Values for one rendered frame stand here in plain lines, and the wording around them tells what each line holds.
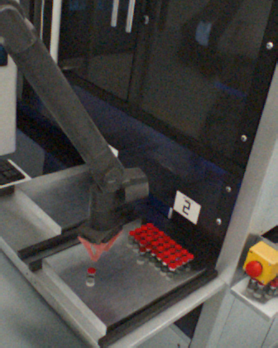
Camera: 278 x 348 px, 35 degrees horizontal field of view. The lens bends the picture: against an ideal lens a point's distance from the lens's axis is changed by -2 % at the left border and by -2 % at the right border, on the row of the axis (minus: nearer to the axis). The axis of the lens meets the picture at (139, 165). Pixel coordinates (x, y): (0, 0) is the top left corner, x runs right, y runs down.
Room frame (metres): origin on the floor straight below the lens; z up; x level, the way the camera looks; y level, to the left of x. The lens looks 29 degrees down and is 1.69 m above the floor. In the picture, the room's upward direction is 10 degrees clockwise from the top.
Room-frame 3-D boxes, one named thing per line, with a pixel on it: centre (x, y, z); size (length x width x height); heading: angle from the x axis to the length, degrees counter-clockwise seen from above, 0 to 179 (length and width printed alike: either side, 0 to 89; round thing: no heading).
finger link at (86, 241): (0.81, 0.06, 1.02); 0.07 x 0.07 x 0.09; 61
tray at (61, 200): (1.18, 0.16, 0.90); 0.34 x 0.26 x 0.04; 137
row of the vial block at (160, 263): (0.94, -0.07, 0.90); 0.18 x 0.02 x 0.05; 47
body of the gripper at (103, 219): (0.81, 0.06, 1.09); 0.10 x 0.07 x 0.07; 151
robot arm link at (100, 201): (0.81, 0.06, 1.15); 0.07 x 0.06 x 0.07; 122
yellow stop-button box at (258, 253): (0.87, -0.35, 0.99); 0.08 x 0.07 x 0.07; 137
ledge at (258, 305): (0.89, -0.39, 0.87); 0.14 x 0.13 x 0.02; 137
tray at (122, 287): (0.87, -0.01, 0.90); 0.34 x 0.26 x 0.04; 137
